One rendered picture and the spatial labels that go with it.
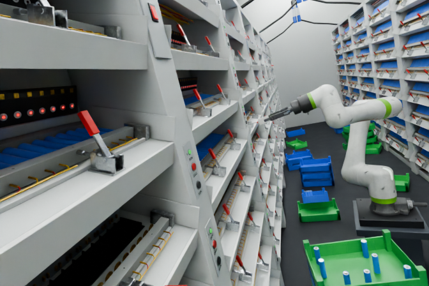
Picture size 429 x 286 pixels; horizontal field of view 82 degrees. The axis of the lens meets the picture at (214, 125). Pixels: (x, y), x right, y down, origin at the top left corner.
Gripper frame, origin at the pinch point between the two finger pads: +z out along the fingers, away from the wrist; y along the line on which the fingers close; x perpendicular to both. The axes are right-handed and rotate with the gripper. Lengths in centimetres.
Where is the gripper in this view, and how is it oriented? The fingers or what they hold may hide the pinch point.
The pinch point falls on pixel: (263, 120)
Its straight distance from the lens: 143.1
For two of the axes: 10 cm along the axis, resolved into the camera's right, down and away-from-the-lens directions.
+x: -4.2, -9.1, -0.8
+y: 2.7, -2.1, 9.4
